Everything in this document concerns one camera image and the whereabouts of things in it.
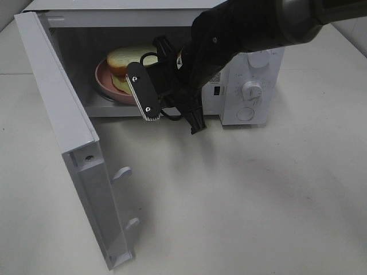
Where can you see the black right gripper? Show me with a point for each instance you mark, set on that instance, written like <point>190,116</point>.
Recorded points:
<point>176,81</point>

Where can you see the sandwich with green lettuce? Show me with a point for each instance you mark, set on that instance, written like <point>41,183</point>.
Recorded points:
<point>118,60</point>

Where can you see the round white door button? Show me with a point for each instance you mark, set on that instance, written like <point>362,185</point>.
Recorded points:
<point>245,114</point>

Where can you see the white microwave knob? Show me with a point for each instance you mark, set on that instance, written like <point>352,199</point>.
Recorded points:
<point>252,90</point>
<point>259,59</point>

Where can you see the pink plate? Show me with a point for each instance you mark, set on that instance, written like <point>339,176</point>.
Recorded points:
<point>104,79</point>

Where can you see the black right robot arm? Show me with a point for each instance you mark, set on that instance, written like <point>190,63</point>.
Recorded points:
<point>222,32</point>

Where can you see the white warning label sticker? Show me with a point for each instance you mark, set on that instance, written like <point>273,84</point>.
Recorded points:
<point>216,79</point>

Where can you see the white microwave oven body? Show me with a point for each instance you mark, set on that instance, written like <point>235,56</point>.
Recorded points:
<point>67,43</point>

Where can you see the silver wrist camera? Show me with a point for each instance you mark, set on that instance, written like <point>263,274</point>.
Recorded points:
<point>143,91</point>

